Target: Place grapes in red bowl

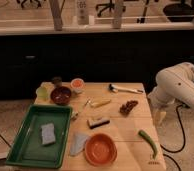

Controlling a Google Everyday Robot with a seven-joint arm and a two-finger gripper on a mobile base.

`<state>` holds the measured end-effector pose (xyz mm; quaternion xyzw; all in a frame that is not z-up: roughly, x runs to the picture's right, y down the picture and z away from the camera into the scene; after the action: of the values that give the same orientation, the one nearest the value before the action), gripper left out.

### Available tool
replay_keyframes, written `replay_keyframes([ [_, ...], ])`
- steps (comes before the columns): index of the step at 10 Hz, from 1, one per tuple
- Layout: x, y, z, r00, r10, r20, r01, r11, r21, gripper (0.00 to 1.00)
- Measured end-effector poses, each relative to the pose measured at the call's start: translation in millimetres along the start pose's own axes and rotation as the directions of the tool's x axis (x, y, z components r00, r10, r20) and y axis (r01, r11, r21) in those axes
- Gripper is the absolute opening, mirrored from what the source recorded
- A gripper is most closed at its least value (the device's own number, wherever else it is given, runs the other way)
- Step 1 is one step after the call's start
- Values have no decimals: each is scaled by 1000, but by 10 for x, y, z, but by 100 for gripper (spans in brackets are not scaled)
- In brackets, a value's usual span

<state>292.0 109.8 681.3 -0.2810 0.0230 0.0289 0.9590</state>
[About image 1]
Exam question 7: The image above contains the light green cup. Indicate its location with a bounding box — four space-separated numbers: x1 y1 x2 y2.
36 86 49 101

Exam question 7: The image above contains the dark maroon bowl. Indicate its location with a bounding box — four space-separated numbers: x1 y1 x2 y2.
50 86 72 105

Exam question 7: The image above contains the black power cable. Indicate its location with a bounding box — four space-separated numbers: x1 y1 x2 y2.
159 103 187 171

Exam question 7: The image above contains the grey folded cloth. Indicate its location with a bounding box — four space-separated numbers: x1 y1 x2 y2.
69 132 90 156

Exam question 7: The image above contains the orange-red bowl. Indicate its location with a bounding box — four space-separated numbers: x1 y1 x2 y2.
84 133 117 167

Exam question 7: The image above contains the white cup orange inside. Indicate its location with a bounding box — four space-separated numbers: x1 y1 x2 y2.
70 78 85 94

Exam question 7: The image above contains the grey-blue sponge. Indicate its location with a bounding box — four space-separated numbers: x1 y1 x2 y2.
41 123 56 145

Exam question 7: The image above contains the green plastic tray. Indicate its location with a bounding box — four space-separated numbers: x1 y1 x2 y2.
6 105 72 169

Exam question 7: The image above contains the dark red grape bunch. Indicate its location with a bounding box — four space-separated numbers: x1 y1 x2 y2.
119 100 138 115

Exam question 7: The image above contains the wooden post left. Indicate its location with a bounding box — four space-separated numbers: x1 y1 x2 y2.
49 0 63 31

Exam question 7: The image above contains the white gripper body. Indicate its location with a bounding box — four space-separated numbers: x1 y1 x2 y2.
149 96 171 113

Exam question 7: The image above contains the dark small cup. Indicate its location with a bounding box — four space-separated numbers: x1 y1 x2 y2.
51 77 62 87

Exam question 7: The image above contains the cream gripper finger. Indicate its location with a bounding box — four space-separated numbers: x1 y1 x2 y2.
154 111 166 126

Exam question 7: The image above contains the wooden post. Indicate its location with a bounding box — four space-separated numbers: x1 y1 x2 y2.
49 0 63 31
112 0 123 29

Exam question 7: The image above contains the wooden post right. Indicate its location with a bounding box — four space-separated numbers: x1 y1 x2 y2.
112 0 123 29

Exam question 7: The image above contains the white remote-like box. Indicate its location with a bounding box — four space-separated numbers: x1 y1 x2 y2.
76 0 89 25

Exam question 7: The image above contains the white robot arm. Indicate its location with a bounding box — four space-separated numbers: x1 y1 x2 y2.
147 62 194 125

